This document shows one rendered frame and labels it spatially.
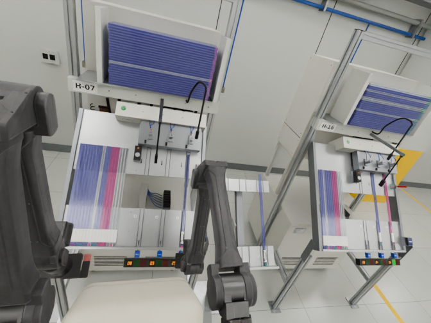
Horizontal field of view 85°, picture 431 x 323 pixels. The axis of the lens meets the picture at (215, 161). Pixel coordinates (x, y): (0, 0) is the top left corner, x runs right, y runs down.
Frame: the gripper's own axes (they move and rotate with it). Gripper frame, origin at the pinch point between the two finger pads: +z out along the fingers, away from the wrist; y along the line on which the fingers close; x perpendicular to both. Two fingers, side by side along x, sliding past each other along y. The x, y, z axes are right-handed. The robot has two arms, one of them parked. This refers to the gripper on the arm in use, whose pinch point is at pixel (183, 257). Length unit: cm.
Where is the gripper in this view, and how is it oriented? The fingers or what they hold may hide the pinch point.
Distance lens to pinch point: 126.7
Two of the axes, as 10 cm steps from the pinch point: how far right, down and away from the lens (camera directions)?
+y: -9.7, -1.0, -2.4
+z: -2.6, 2.4, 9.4
